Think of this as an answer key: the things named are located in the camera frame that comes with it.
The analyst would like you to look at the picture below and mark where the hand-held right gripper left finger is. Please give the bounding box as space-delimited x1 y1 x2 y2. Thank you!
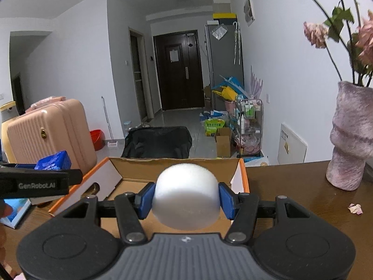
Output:
62 182 156 245

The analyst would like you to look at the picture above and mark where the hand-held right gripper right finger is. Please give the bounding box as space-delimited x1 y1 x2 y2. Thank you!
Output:
218 182 311 244

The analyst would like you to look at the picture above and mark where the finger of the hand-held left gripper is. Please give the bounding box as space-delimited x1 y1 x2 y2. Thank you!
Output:
0 165 83 186

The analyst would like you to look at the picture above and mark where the orange cardboard box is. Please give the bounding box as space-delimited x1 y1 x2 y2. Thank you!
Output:
48 157 250 231

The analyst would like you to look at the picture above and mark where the person's left hand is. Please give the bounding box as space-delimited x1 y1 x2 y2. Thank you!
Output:
0 201 13 218

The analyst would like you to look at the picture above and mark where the blue tissue pack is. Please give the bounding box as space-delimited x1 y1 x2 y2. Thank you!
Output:
34 151 72 170

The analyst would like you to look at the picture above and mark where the white box with blue picture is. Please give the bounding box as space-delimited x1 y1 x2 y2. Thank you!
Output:
0 198 31 228

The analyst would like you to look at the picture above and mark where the red bucket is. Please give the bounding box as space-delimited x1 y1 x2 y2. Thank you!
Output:
90 129 104 151

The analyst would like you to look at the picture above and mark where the pink ribbed suitcase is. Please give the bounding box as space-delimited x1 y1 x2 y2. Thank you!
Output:
6 98 98 178

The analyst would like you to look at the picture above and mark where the white flat mop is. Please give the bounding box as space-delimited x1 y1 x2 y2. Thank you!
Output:
101 96 118 149

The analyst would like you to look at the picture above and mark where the open brown cardboard carton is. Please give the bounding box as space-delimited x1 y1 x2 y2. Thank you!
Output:
215 127 232 158

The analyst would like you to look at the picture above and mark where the green printed sack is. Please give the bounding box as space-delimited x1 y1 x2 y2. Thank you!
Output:
204 119 226 137

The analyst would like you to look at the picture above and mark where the white leaning panel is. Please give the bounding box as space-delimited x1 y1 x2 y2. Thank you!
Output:
277 122 308 165

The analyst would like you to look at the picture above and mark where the pink plastic basin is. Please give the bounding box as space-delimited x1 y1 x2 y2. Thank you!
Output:
224 99 242 114

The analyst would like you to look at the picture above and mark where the brown carton beside refrigerator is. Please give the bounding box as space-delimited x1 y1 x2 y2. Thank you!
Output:
203 84 213 110

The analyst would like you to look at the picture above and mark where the dark brown entrance door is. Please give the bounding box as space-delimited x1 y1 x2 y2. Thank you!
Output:
153 31 205 111

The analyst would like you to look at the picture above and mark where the purple feather decoration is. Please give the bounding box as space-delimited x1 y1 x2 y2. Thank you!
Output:
250 66 264 100

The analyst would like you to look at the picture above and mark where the mauve fuzzy vase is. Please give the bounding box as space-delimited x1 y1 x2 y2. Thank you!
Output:
326 81 373 191

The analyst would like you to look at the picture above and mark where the grey refrigerator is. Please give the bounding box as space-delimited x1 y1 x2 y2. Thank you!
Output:
205 22 245 114

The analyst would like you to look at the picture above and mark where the white folded umbrella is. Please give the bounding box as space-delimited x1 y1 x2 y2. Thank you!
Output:
237 22 242 65
233 22 238 65

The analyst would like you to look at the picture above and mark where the clear plastic bag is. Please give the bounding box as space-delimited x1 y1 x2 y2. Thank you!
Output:
212 25 228 40

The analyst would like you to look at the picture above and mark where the bunch of dried pink roses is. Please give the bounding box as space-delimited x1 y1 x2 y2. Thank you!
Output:
247 0 373 88

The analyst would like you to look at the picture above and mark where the wire rack trolley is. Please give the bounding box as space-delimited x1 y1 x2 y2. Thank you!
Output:
229 98 263 156

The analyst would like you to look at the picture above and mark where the dark side door frame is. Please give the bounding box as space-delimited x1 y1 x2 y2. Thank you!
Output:
129 28 148 121

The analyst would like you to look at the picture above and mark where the white wall fuse panel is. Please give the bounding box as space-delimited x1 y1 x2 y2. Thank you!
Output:
243 0 255 27

